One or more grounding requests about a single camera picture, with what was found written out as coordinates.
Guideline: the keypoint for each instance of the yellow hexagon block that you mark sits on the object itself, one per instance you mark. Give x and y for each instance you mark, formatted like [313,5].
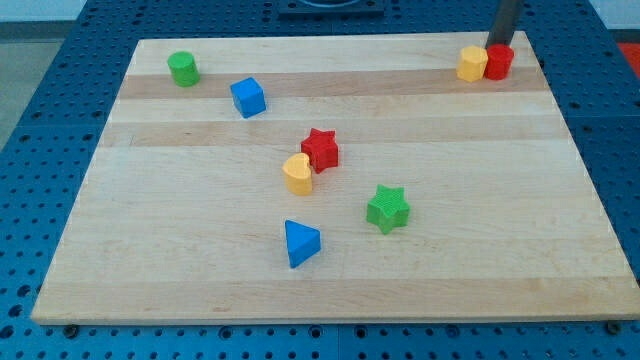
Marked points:
[471,63]

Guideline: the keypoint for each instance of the yellow heart block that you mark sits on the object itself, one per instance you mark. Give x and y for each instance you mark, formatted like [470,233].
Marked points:
[297,174]

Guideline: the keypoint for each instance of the red star block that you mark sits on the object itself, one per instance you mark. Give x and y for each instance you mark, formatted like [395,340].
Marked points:
[321,148]

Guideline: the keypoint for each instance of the blue triangle block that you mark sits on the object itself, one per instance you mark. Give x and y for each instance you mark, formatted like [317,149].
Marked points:
[302,242]

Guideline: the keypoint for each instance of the wooden board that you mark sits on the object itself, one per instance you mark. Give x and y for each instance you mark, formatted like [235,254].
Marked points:
[180,216]

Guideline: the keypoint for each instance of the green star block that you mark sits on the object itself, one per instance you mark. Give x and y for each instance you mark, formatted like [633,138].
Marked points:
[388,209]

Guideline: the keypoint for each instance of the blue cube block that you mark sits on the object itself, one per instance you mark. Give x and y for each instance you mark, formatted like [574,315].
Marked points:
[248,97]

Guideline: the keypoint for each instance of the green cylinder block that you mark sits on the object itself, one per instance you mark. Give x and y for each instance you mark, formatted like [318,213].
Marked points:
[183,69]

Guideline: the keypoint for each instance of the red cylinder block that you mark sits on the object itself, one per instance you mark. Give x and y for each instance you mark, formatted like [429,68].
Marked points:
[499,62]

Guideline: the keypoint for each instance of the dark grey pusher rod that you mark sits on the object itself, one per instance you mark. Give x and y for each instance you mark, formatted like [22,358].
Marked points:
[504,24]

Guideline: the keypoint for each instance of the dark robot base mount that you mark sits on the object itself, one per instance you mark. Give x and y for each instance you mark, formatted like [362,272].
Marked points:
[332,8]

